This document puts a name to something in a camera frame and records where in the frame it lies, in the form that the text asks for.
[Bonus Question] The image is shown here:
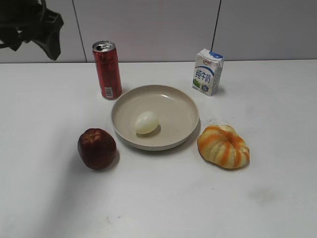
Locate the red soda can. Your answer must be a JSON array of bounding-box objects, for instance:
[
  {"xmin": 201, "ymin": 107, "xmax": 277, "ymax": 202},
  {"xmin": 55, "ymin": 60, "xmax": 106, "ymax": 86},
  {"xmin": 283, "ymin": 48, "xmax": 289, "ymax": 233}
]
[{"xmin": 92, "ymin": 40, "xmax": 122, "ymax": 100}]

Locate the dark red apple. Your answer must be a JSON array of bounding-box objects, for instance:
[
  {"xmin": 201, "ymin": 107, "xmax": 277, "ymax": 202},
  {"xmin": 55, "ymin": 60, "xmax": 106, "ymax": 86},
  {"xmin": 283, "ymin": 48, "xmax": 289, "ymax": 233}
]
[{"xmin": 78, "ymin": 128, "xmax": 117, "ymax": 170}]

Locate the white egg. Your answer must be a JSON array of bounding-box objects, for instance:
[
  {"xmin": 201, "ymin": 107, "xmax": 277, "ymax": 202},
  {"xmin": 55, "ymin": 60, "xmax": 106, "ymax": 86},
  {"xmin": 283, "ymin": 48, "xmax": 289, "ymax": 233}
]
[{"xmin": 134, "ymin": 111, "xmax": 159, "ymax": 134}]

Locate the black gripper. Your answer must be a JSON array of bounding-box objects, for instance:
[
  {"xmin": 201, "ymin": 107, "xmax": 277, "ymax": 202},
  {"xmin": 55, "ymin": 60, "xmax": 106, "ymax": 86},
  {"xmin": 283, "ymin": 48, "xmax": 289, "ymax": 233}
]
[{"xmin": 0, "ymin": 0, "xmax": 64, "ymax": 60}]

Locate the beige round plate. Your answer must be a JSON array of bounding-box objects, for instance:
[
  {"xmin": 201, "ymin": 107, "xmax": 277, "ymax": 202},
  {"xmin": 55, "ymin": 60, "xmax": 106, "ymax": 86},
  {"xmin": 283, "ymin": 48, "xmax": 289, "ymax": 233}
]
[{"xmin": 111, "ymin": 85, "xmax": 200, "ymax": 151}]

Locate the white milk carton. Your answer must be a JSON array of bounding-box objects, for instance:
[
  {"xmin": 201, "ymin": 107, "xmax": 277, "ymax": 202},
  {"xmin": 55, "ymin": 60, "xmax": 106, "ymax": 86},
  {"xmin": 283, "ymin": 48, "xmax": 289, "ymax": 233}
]
[{"xmin": 192, "ymin": 49, "xmax": 224, "ymax": 96}]

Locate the orange striped pumpkin bread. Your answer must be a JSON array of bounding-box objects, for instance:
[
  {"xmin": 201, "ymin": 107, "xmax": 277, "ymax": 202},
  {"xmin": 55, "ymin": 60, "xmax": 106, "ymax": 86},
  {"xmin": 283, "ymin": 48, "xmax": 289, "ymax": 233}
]
[{"xmin": 197, "ymin": 125, "xmax": 250, "ymax": 170}]

